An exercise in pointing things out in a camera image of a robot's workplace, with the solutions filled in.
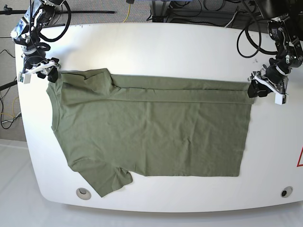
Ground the left table cable grommet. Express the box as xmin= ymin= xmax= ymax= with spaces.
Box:
xmin=76 ymin=188 xmax=91 ymax=201

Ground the red triangle sticker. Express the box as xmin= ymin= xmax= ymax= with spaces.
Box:
xmin=297 ymin=148 xmax=303 ymax=167

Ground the black tripod stand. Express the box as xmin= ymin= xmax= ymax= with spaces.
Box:
xmin=0 ymin=7 xmax=115 ymax=15

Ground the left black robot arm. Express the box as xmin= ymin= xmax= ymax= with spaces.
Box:
xmin=244 ymin=0 xmax=303 ymax=103

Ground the table cable grommet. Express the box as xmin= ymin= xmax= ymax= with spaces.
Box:
xmin=281 ymin=186 xmax=293 ymax=198
xmin=76 ymin=188 xmax=91 ymax=201

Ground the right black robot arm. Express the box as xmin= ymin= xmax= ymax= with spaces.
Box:
xmin=10 ymin=0 xmax=71 ymax=84

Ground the olive green T-shirt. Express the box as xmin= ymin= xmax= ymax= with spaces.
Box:
xmin=46 ymin=69 xmax=254 ymax=197

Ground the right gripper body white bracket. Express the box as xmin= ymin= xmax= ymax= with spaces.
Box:
xmin=21 ymin=54 xmax=61 ymax=75

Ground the yellow cable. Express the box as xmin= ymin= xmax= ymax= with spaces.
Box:
xmin=123 ymin=4 xmax=131 ymax=23

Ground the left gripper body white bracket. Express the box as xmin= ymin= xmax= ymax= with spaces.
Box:
xmin=249 ymin=63 xmax=290 ymax=95

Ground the right table cable grommet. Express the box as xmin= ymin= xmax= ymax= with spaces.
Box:
xmin=281 ymin=186 xmax=293 ymax=198

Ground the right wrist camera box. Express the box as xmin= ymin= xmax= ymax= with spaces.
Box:
xmin=18 ymin=72 xmax=31 ymax=84

